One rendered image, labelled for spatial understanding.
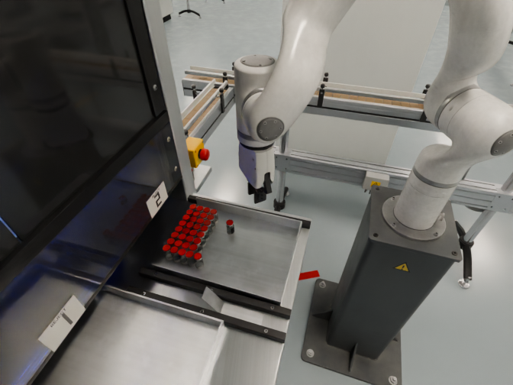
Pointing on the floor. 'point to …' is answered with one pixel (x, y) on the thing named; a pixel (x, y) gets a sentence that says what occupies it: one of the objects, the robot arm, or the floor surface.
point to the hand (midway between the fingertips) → (256, 191)
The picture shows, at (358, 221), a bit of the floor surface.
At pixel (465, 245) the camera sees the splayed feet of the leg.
